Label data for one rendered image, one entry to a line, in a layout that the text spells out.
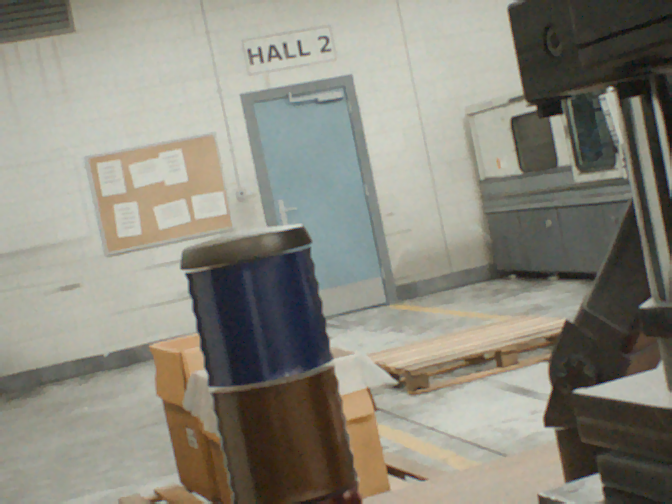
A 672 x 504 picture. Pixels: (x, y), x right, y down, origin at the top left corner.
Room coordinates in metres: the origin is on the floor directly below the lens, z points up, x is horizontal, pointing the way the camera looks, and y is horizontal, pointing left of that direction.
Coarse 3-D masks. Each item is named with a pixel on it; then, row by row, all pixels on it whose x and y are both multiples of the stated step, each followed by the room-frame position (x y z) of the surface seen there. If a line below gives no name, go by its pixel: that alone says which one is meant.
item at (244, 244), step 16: (208, 240) 0.36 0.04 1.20; (224, 240) 0.35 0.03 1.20; (240, 240) 0.35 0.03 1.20; (256, 240) 0.35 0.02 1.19; (272, 240) 0.35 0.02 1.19; (288, 240) 0.35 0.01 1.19; (304, 240) 0.36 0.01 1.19; (192, 256) 0.35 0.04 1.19; (208, 256) 0.35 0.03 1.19; (224, 256) 0.35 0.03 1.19; (240, 256) 0.35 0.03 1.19; (256, 256) 0.35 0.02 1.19
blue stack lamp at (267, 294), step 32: (288, 256) 0.35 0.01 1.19; (192, 288) 0.36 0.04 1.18; (224, 288) 0.35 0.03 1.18; (256, 288) 0.35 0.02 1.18; (288, 288) 0.35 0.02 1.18; (224, 320) 0.35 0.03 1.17; (256, 320) 0.35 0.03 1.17; (288, 320) 0.35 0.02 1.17; (320, 320) 0.36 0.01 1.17; (224, 352) 0.35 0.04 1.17; (256, 352) 0.35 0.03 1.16; (288, 352) 0.35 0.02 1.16; (320, 352) 0.36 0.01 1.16; (224, 384) 0.35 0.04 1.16
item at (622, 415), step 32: (640, 96) 0.57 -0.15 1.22; (640, 128) 0.58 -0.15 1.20; (640, 160) 0.58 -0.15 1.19; (640, 192) 0.58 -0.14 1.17; (640, 224) 0.59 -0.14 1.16; (640, 320) 0.59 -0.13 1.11; (608, 384) 0.63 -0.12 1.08; (640, 384) 0.62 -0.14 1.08; (576, 416) 0.63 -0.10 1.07; (608, 416) 0.60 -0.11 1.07; (640, 416) 0.57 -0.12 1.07; (640, 448) 0.58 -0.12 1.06; (608, 480) 0.59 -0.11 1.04; (640, 480) 0.57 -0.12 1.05
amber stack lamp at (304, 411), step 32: (256, 384) 0.35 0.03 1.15; (288, 384) 0.35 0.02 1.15; (320, 384) 0.35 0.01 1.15; (224, 416) 0.35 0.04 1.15; (256, 416) 0.35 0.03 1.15; (288, 416) 0.35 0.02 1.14; (320, 416) 0.35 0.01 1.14; (224, 448) 0.36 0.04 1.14; (256, 448) 0.35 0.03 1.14; (288, 448) 0.35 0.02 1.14; (320, 448) 0.35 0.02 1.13; (256, 480) 0.35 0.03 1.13; (288, 480) 0.35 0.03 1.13; (320, 480) 0.35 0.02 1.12; (352, 480) 0.36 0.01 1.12
